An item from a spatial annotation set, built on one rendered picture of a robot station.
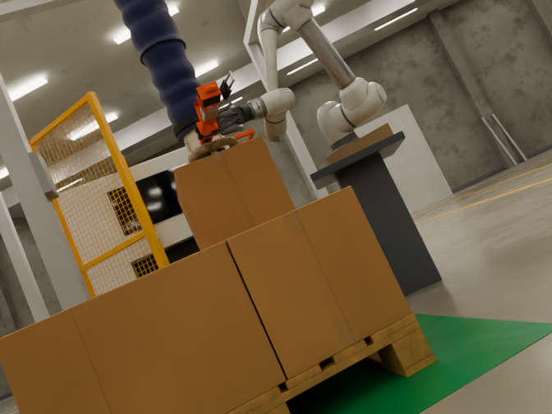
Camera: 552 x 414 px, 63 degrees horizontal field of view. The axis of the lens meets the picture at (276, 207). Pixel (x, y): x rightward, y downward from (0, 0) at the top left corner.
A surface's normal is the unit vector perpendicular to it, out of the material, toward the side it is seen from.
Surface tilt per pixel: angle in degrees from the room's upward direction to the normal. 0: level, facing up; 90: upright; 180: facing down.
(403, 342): 90
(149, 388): 90
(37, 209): 90
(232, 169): 90
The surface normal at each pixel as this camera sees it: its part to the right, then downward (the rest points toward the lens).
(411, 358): 0.18, -0.19
